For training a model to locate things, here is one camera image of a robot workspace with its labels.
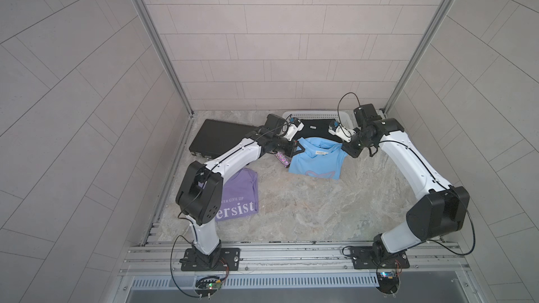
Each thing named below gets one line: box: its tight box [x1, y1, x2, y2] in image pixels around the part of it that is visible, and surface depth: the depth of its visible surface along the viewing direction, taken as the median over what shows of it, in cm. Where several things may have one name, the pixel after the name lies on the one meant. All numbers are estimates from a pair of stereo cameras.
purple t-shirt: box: [214, 167, 259, 222], surface depth 84 cm
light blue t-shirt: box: [288, 137, 349, 180], surface depth 83 cm
